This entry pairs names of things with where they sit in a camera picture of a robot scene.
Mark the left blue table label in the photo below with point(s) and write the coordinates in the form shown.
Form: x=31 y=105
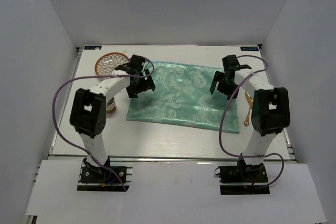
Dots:
x=92 y=47

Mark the blue table label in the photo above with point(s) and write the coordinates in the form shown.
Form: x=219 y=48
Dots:
x=92 y=47
x=249 y=48

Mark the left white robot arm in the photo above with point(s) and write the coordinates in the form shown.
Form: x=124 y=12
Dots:
x=88 y=114

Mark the gold knife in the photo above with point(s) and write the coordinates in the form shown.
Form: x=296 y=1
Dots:
x=249 y=99

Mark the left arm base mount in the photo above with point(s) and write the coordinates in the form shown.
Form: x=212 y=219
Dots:
x=93 y=178

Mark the brown rimmed patterned plate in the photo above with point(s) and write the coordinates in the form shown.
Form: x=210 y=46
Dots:
x=106 y=64

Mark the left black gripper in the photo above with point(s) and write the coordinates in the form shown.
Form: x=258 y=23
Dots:
x=148 y=84

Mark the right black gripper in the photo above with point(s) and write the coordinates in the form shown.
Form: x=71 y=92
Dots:
x=218 y=76

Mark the right blue table label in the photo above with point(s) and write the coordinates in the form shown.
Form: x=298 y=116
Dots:
x=249 y=48

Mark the white metal cup cork base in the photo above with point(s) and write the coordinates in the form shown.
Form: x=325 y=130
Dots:
x=111 y=106

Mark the green patterned satin placemat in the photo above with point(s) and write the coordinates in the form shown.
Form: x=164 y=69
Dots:
x=182 y=97

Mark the gold fork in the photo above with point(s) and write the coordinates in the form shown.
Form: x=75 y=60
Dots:
x=247 y=119

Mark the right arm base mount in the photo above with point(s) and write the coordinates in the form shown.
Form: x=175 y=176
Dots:
x=242 y=179

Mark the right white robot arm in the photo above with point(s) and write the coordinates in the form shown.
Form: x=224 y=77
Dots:
x=270 y=113

